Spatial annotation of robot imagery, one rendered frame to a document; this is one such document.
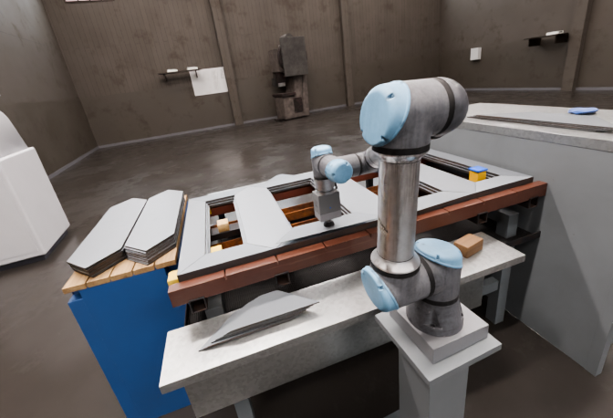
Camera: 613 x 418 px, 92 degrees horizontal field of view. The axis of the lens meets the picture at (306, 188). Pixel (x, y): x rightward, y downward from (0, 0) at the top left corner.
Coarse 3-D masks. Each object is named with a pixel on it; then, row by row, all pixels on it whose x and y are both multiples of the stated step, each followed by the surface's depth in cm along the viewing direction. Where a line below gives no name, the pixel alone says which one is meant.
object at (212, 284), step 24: (504, 192) 130; (528, 192) 131; (432, 216) 118; (456, 216) 122; (336, 240) 110; (360, 240) 111; (264, 264) 102; (288, 264) 104; (312, 264) 107; (192, 288) 96; (216, 288) 98
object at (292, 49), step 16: (288, 48) 960; (304, 48) 989; (272, 64) 1025; (288, 64) 973; (304, 64) 1003; (272, 80) 1070; (288, 80) 1055; (304, 80) 1048; (288, 96) 1034; (304, 96) 1063; (288, 112) 1049; (304, 112) 1082
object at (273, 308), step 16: (256, 304) 99; (272, 304) 98; (288, 304) 97; (304, 304) 96; (240, 320) 93; (256, 320) 92; (272, 320) 94; (288, 320) 95; (224, 336) 90; (240, 336) 91
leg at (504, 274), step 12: (504, 216) 142; (516, 216) 142; (504, 228) 144; (516, 228) 144; (492, 276) 158; (504, 276) 153; (504, 288) 157; (492, 300) 162; (504, 300) 160; (492, 312) 164
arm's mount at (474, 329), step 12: (396, 312) 88; (468, 312) 84; (408, 324) 83; (468, 324) 80; (480, 324) 80; (420, 336) 79; (432, 336) 78; (456, 336) 77; (468, 336) 78; (480, 336) 80; (420, 348) 80; (432, 348) 75; (444, 348) 76; (456, 348) 78; (432, 360) 76
